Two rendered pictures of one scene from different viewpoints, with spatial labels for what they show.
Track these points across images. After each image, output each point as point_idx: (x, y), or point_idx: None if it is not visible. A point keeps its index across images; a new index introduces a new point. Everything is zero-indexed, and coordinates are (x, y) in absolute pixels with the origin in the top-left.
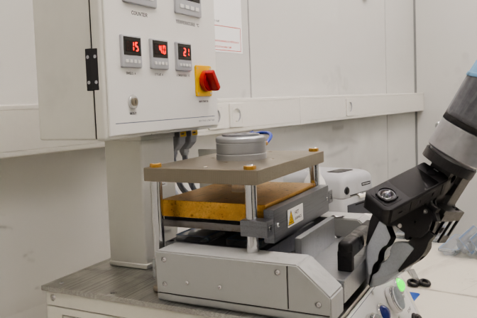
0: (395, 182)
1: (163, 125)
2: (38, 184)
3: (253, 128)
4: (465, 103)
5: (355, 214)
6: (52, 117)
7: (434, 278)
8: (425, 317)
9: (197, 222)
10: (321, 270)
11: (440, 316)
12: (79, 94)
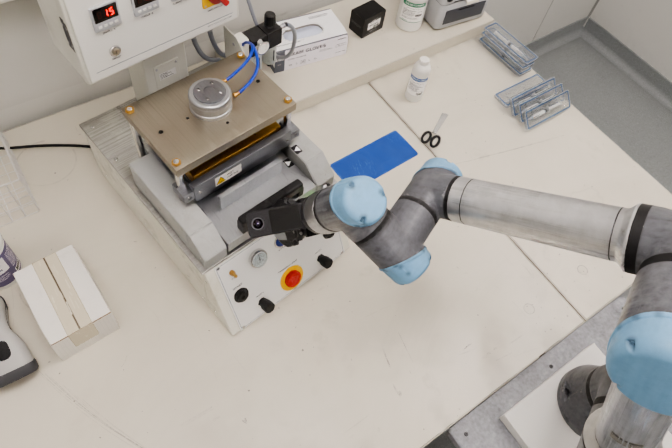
0: (273, 213)
1: (157, 49)
2: None
3: None
4: (320, 207)
5: (313, 151)
6: (55, 38)
7: (451, 136)
8: (391, 188)
9: None
10: (213, 236)
11: (402, 192)
12: (66, 42)
